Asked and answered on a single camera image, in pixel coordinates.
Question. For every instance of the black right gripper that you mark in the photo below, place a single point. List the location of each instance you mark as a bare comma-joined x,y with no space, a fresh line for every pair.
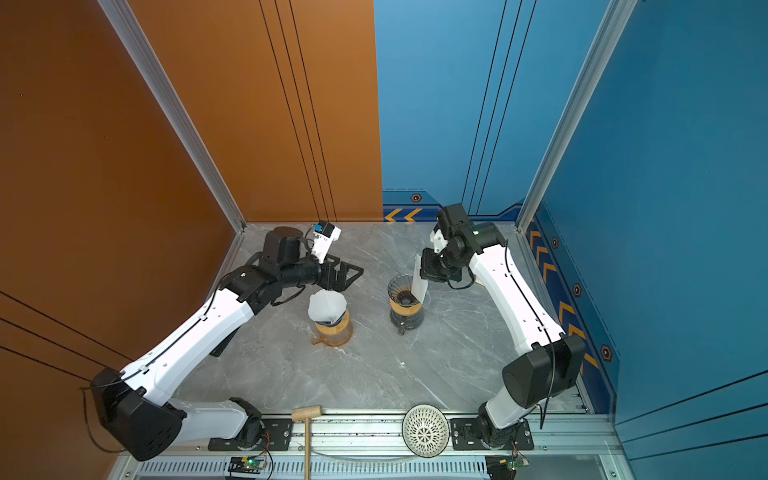
427,270

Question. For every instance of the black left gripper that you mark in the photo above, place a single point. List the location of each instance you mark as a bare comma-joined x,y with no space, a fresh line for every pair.
341,283

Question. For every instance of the grey glass dripper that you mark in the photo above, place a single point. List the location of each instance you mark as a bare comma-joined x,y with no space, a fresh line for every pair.
401,291

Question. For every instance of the white paper coffee filter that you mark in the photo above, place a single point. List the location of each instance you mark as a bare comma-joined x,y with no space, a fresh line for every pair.
327,308

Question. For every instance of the wooden ring holder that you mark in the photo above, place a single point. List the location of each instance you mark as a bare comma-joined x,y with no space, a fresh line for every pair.
332,330
405,308

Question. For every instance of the grey glass pitcher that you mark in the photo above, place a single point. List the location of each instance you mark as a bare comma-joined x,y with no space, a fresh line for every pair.
404,323

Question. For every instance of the orange glass carafe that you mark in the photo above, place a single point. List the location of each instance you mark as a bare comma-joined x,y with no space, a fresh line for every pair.
335,339

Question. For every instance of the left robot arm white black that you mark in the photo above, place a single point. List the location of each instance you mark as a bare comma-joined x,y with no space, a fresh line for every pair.
136,404

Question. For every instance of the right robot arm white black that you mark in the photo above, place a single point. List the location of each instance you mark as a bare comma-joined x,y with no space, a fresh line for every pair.
546,360

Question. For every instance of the wooden mallet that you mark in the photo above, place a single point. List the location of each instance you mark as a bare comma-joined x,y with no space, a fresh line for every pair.
305,416

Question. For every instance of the white woven trivet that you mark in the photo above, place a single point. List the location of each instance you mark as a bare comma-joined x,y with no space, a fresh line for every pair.
426,431

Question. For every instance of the right green circuit board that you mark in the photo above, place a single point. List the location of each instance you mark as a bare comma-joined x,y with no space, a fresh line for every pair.
505,467

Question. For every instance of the green circuit board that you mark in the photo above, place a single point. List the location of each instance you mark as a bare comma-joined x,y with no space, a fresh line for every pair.
248,467
505,467

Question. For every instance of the left green circuit board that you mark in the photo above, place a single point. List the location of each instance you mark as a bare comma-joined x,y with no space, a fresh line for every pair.
248,467

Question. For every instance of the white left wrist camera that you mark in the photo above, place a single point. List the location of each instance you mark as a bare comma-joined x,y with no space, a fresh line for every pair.
324,234

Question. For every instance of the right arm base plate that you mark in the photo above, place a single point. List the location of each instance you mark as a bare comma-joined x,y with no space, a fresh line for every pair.
465,435

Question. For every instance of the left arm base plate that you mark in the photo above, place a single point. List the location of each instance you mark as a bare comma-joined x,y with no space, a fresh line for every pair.
273,434

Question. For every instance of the aluminium front rail frame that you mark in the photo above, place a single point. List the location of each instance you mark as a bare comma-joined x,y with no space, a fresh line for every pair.
369,445

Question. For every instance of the right aluminium corner post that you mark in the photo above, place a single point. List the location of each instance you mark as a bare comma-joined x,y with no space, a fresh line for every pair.
608,34

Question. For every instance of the aluminium corner post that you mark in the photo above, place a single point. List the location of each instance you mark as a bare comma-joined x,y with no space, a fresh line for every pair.
126,25
608,34

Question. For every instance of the left aluminium corner post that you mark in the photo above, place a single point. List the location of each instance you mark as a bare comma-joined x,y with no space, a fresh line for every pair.
126,25

